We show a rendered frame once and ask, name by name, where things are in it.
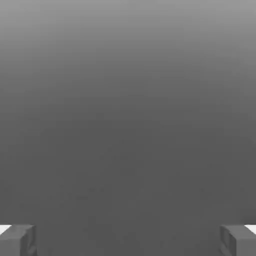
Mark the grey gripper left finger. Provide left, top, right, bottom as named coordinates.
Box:
left=0, top=224, right=38, bottom=256

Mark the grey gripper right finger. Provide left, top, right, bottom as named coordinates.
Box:
left=219, top=224, right=256, bottom=256

